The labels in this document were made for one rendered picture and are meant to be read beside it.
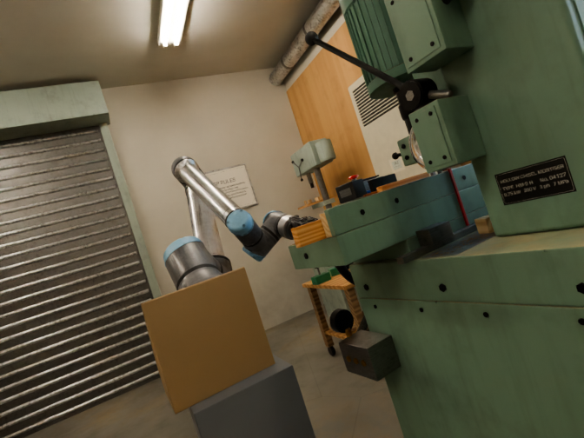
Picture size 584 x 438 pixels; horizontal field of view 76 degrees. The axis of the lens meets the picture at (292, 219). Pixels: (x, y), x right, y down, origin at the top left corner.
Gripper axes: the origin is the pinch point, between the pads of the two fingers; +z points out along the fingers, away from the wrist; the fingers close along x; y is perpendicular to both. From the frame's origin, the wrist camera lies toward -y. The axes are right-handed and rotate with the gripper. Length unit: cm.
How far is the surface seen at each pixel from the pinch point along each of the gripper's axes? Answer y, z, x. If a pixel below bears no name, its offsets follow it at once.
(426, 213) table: 18.9, 40.7, -1.0
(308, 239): 21, 36, -30
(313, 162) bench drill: -4, -171, 118
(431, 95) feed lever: 44, 45, -4
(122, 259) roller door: -65, -256, -41
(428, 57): 51, 48, -8
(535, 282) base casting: 15, 69, -11
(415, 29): 56, 46, -8
